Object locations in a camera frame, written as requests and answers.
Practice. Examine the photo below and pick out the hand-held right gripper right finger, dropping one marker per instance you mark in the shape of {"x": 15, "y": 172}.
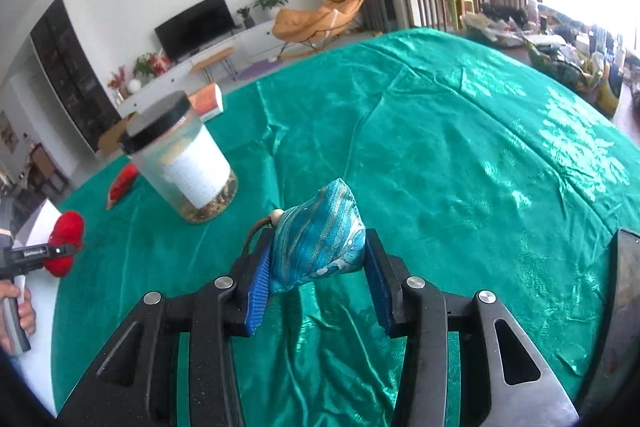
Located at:
{"x": 380, "y": 287}

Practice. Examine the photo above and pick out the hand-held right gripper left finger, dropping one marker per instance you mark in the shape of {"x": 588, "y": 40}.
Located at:
{"x": 257, "y": 302}

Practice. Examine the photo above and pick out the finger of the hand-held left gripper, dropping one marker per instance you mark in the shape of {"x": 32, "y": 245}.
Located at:
{"x": 65, "y": 250}

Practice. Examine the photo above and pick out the red yarn ball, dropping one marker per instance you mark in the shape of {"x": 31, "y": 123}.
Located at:
{"x": 67, "y": 227}

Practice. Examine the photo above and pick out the teal fabric sachet pouch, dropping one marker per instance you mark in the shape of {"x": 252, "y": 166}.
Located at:
{"x": 315, "y": 242}

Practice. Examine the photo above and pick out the white cardboard box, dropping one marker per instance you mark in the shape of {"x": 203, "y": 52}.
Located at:
{"x": 40, "y": 337}

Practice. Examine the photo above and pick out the person's left hand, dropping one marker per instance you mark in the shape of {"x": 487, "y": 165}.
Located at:
{"x": 27, "y": 312}

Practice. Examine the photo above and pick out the red flat packet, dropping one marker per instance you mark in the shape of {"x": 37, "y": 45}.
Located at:
{"x": 122, "y": 187}

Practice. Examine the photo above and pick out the wooden dining chairs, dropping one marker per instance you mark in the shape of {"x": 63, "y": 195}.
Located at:
{"x": 42, "y": 167}

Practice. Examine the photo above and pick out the brown cardboard box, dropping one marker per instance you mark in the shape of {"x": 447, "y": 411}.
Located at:
{"x": 110, "y": 137}

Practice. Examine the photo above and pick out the green satin tablecloth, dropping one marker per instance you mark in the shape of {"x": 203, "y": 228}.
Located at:
{"x": 450, "y": 157}

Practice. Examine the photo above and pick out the clear jar with black lid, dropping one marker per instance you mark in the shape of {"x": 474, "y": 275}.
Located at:
{"x": 190, "y": 167}

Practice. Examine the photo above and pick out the white round vase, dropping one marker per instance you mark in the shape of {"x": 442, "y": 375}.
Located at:
{"x": 135, "y": 87}

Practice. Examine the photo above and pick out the red flower arrangement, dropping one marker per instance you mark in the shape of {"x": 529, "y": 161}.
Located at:
{"x": 117, "y": 79}

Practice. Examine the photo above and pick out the dark display cabinet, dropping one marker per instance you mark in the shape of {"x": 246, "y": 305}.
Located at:
{"x": 70, "y": 67}

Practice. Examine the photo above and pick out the bushy green potted plant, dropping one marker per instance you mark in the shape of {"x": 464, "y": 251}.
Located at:
{"x": 144, "y": 66}

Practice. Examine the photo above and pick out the orange book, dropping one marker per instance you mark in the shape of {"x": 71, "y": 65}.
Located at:
{"x": 207, "y": 99}

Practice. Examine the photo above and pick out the red gift box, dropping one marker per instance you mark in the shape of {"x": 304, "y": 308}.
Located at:
{"x": 161, "y": 64}

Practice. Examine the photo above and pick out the purple floor mat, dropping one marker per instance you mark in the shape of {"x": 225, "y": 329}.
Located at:
{"x": 260, "y": 69}

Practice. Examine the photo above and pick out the smartphone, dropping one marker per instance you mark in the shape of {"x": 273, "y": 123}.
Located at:
{"x": 620, "y": 307}

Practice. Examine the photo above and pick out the wooden stool with metal legs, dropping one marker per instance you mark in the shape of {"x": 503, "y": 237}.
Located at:
{"x": 212, "y": 57}

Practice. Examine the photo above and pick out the black television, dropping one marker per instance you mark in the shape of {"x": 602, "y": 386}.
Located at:
{"x": 195, "y": 27}

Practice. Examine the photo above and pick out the white television cabinet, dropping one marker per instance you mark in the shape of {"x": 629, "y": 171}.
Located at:
{"x": 250, "y": 42}

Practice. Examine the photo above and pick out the orange lounge chair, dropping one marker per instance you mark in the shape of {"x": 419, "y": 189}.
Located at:
{"x": 310, "y": 22}

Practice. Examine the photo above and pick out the small potted plant dark pot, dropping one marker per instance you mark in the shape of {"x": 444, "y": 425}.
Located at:
{"x": 245, "y": 18}

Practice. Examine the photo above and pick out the cluttered pile of household things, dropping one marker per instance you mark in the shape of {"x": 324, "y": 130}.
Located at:
{"x": 565, "y": 52}

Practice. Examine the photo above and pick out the framed wall picture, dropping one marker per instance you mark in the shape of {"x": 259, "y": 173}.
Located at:
{"x": 7, "y": 132}

